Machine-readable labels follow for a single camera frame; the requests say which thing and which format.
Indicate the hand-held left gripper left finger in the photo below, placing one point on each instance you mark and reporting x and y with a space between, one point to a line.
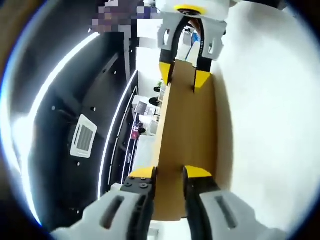
85 225

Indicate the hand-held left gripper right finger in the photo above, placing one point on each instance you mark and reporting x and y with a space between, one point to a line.
250 225

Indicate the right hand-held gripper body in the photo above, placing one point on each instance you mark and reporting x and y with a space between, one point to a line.
195 7

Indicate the brown cardboard shoe box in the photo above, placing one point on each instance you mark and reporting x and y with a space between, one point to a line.
185 125

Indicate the white ceiling light strip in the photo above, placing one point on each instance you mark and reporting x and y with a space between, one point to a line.
110 140
22 145

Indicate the white ceiling air vent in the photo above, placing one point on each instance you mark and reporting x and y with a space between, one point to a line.
83 136

